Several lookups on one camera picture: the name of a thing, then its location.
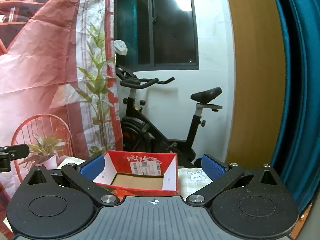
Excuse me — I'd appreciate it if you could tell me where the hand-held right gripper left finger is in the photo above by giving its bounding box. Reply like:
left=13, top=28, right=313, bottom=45
left=22, top=154, right=120, bottom=207

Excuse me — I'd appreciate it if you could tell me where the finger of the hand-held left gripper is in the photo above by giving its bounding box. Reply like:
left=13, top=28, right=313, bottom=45
left=0, top=144, right=30, bottom=159

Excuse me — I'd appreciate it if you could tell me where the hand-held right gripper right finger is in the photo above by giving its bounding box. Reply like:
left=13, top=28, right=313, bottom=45
left=185, top=153, right=287, bottom=207

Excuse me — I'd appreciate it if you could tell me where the red cardboard box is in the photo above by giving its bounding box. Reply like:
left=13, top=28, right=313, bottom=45
left=92, top=151, right=181, bottom=197

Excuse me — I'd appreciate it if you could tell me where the checked cartoon blanket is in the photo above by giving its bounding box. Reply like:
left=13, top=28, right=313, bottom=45
left=57, top=156, right=213, bottom=202

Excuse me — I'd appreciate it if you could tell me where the black exercise bike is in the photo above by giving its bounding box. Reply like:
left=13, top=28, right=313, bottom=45
left=114, top=64, right=223, bottom=168

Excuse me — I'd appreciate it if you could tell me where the printed backdrop cloth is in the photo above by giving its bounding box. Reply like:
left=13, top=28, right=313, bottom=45
left=0, top=0, right=123, bottom=205

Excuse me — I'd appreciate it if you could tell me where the teal curtain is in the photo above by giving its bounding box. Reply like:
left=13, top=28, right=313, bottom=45
left=268, top=0, right=320, bottom=214

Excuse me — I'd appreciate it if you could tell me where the white cloth on bike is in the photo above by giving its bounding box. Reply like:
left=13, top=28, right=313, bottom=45
left=113, top=39, right=128, bottom=56

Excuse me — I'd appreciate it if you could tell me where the dark window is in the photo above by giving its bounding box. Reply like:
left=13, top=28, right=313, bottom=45
left=114, top=0, right=200, bottom=72

